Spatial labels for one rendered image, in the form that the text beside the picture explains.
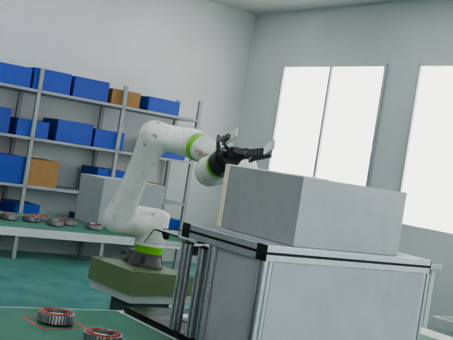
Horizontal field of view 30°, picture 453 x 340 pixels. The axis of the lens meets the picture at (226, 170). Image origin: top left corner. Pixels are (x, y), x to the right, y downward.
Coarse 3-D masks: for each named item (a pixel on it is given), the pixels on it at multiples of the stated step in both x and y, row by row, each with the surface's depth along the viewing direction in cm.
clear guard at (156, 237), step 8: (152, 232) 287; (160, 232) 288; (168, 232) 280; (176, 232) 285; (152, 240) 291; (160, 240) 292; (168, 240) 294; (176, 240) 295; (184, 240) 297; (192, 240) 266
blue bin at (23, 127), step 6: (12, 120) 883; (18, 120) 873; (24, 120) 877; (30, 120) 881; (12, 126) 881; (18, 126) 874; (24, 126) 878; (30, 126) 882; (36, 126) 886; (42, 126) 890; (48, 126) 894; (12, 132) 879; (18, 132) 874; (24, 132) 878; (36, 132) 886; (42, 132) 891; (48, 132) 894; (42, 138) 891
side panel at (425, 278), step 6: (426, 276) 272; (426, 282) 272; (426, 288) 272; (420, 294) 271; (426, 294) 272; (420, 300) 271; (420, 306) 271; (420, 312) 272; (420, 318) 272; (420, 324) 272; (420, 330) 272; (414, 336) 271
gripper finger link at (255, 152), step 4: (244, 148) 283; (248, 148) 282; (256, 148) 281; (260, 148) 280; (248, 152) 282; (252, 152) 281; (256, 152) 281; (260, 152) 280; (244, 156) 282; (248, 156) 282; (252, 156) 281; (256, 156) 281; (260, 156) 281
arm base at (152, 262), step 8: (128, 248) 366; (128, 256) 364; (136, 256) 355; (144, 256) 354; (152, 256) 355; (160, 256) 358; (136, 264) 353; (144, 264) 353; (152, 264) 354; (160, 264) 357
